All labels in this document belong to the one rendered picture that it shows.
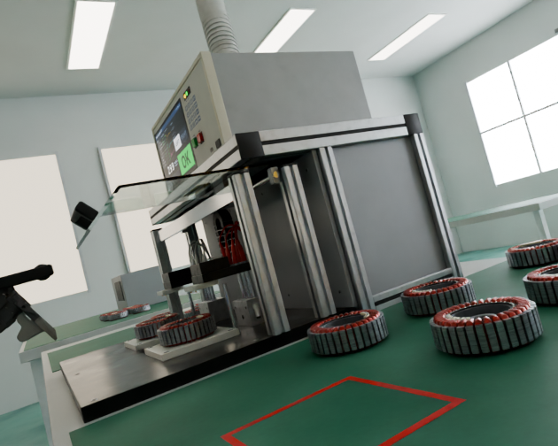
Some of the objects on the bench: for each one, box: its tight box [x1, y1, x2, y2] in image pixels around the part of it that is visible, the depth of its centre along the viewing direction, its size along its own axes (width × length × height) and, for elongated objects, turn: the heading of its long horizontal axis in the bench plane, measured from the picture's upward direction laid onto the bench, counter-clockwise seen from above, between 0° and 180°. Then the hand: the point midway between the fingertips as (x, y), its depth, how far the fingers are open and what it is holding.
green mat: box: [69, 254, 558, 446], centre depth 55 cm, size 94×61×1 cm, turn 41°
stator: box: [134, 313, 181, 340], centre depth 111 cm, size 11×11×4 cm
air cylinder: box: [233, 295, 265, 327], centre depth 97 cm, size 5×8×6 cm
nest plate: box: [144, 327, 240, 361], centre depth 89 cm, size 15×15×1 cm
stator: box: [157, 313, 217, 347], centre depth 90 cm, size 11×11×4 cm
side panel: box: [316, 133, 464, 311], centre depth 92 cm, size 28×3×32 cm, turn 41°
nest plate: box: [124, 336, 159, 351], centre depth 110 cm, size 15×15×1 cm
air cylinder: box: [198, 297, 230, 323], centre depth 118 cm, size 5×8×6 cm
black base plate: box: [59, 307, 352, 424], centre depth 101 cm, size 47×64×2 cm
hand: (58, 335), depth 100 cm, fingers open, 13 cm apart
